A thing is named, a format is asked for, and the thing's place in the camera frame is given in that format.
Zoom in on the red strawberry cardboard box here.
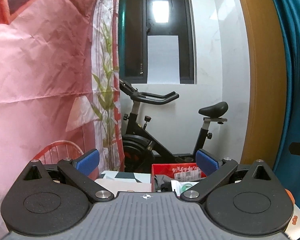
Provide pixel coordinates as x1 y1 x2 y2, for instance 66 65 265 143
151 163 206 192

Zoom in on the grey knitted sock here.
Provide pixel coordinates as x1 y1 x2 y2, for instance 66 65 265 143
154 174 172 192

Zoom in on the white shipping label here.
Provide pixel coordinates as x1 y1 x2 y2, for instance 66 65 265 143
173 167 202 182

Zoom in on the patterned tablecloth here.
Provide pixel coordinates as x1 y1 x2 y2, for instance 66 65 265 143
95 171 152 196

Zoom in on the orange plastic dish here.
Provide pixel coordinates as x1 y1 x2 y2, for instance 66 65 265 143
285 189 295 205

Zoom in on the black exercise bike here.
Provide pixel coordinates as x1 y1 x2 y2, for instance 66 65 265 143
119 79 229 173

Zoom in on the pink printed backdrop curtain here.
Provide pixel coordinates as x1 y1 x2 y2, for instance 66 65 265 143
0 0 124 239

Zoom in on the dark window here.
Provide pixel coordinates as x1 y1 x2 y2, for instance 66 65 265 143
118 0 194 84

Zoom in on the teal curtain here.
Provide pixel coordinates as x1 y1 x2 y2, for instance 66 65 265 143
273 0 300 208

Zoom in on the wooden door frame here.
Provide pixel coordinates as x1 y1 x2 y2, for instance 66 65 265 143
240 0 287 167

